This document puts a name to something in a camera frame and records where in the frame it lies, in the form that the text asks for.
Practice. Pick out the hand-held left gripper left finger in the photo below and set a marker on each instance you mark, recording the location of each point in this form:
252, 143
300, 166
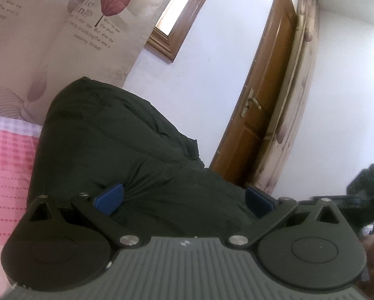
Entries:
109, 198

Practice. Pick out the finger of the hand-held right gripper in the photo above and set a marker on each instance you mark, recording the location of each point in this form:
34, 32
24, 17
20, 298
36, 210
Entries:
346, 200

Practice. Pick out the pink checked bed sheet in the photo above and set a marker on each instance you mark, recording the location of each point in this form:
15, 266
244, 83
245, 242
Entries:
5, 175

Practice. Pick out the wooden window frame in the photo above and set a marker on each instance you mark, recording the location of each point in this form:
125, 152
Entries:
177, 18

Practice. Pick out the dark green jacket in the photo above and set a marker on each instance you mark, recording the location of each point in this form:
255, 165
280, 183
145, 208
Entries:
118, 137

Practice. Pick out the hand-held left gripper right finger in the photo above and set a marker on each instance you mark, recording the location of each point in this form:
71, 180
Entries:
259, 202

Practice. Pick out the brown wooden door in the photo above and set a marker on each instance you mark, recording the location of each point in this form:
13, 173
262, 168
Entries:
261, 90

